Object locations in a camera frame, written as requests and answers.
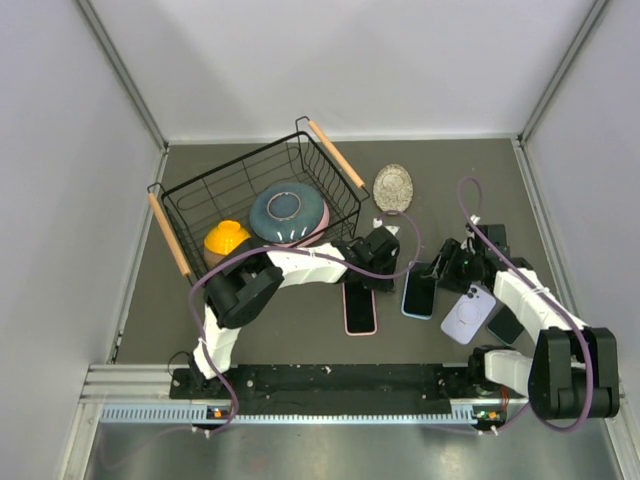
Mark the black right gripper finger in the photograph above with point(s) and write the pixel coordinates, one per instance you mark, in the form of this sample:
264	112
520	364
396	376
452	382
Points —
443	256
432	270

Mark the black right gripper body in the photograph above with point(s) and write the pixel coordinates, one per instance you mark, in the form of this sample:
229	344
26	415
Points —
461	268

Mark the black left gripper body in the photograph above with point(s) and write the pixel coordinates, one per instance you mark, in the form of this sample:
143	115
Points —
386	266

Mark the light blue phone case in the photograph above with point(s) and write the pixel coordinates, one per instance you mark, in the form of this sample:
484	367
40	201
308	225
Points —
404	310

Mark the black smartphone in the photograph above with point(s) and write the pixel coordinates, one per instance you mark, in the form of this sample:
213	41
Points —
359	310

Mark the pink phone case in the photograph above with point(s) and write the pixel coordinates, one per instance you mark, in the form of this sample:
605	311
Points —
344	310

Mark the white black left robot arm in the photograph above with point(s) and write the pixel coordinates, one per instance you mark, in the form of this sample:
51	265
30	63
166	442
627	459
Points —
234	293

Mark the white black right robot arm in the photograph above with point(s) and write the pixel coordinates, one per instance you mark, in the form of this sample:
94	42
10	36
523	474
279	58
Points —
573	372

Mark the lilac phone case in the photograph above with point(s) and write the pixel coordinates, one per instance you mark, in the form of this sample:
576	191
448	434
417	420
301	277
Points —
468	314

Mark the dark green smartphone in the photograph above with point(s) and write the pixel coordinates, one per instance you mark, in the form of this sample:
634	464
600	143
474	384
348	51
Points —
419	295

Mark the speckled oval dish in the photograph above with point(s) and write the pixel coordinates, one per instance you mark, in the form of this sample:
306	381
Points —
393	188

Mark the pink plate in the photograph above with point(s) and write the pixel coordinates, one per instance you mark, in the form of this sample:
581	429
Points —
316	234

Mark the blue glazed ceramic plate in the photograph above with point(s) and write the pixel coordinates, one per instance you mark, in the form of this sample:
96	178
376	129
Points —
286	212

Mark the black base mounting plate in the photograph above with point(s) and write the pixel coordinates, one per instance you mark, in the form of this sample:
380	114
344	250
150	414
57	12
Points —
392	389

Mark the yellow ribbed bowl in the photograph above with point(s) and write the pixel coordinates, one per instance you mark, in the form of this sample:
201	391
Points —
225	237

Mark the brown speckled bowl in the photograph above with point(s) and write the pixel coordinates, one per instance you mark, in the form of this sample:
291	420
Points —
212	258

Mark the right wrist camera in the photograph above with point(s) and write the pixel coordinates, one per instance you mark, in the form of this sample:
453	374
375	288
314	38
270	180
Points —
469	243

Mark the aluminium slotted rail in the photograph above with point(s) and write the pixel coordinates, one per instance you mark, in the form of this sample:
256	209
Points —
459	414

